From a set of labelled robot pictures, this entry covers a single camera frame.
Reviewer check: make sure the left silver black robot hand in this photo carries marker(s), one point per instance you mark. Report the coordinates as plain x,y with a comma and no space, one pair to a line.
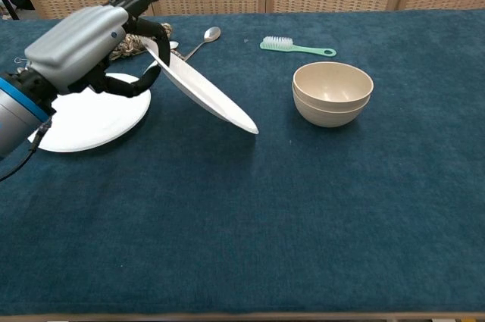
76,41

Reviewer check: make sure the white plastic spoon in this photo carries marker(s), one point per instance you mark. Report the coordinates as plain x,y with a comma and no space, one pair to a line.
173,44

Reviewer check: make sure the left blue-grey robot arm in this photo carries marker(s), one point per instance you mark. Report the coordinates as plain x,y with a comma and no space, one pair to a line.
15,117

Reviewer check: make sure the teal tablecloth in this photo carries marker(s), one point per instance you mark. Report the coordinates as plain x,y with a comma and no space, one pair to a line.
242,242

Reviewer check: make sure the green scrubbing brush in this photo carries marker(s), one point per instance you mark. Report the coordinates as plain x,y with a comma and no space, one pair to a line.
278,44

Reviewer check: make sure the off-white bowl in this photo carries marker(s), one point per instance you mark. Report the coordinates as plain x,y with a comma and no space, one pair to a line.
329,83
326,117

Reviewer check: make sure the metal spoon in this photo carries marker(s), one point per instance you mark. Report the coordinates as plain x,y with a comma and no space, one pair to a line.
212,34

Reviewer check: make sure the white round plate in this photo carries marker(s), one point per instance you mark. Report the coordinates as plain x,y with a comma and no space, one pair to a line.
94,125
204,94

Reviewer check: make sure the black tripod stand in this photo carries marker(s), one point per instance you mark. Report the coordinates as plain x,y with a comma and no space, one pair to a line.
14,14

